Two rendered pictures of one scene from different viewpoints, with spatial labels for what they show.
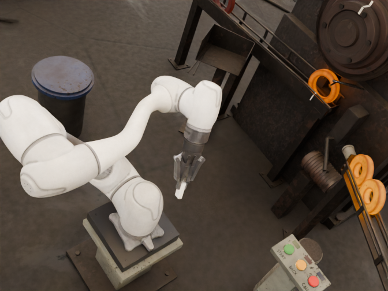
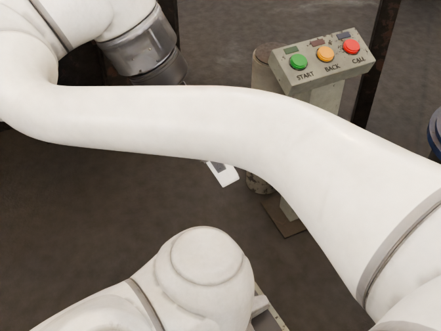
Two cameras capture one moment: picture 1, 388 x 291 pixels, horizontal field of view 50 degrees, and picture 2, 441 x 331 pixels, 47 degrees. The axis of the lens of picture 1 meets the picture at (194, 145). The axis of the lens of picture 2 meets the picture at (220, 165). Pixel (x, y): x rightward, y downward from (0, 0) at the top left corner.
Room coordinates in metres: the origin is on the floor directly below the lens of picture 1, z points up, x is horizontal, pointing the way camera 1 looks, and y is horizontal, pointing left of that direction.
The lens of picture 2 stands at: (0.72, 0.46, 1.30)
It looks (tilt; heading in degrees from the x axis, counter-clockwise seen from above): 46 degrees down; 296
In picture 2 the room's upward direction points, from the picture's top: straight up
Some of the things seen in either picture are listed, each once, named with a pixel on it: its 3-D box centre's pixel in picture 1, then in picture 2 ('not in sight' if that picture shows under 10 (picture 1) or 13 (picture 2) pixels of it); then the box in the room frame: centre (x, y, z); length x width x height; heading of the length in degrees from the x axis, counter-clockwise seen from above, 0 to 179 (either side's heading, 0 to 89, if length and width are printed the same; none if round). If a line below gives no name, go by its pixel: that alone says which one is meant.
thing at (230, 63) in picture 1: (209, 88); not in sight; (2.05, 0.05, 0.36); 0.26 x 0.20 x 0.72; 86
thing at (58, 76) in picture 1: (62, 102); not in sight; (1.58, 0.78, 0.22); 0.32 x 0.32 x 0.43
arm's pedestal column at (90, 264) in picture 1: (127, 251); not in sight; (0.93, 0.09, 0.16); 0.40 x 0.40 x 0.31; 56
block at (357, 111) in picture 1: (347, 126); not in sight; (1.81, -0.70, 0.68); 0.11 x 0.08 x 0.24; 141
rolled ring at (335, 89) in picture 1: (323, 86); not in sight; (1.95, -0.51, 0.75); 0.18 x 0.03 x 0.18; 50
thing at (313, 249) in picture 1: (284, 273); (268, 125); (1.10, -0.65, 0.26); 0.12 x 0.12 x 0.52
